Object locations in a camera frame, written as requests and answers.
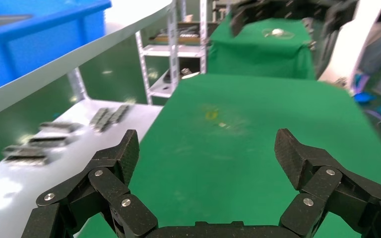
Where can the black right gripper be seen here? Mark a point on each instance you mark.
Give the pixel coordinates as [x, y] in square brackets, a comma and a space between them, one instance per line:
[295, 8]

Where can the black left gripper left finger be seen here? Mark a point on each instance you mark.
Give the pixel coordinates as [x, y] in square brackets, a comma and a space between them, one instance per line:
[111, 200]

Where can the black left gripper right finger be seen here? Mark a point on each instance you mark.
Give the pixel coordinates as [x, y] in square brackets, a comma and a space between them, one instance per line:
[322, 197]

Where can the tray of dark parts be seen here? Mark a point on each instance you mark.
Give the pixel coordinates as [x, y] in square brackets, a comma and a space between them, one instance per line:
[177, 36]

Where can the green cloth covered table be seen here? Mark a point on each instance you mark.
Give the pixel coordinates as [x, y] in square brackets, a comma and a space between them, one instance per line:
[259, 56]

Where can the white upright panel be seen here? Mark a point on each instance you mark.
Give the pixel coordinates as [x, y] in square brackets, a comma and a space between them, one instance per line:
[351, 42]

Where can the grey slotted metal bar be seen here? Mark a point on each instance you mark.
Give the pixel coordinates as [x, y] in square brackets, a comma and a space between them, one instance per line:
[120, 113]
[24, 151]
[60, 126]
[98, 116]
[26, 160]
[47, 141]
[106, 122]

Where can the green table cloth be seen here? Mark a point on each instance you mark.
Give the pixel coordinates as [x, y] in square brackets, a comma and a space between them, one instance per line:
[243, 148]

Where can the white slotted storage rack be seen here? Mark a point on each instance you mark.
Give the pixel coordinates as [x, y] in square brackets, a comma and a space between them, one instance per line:
[172, 51]

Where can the yellow tape square mark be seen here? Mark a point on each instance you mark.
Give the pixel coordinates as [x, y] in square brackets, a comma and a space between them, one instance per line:
[212, 115]

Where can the blue plastic bin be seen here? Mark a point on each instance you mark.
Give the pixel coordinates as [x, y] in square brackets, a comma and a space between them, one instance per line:
[29, 56]

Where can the large bent sheet metal part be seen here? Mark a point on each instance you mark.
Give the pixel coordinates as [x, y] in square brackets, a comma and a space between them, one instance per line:
[6, 20]

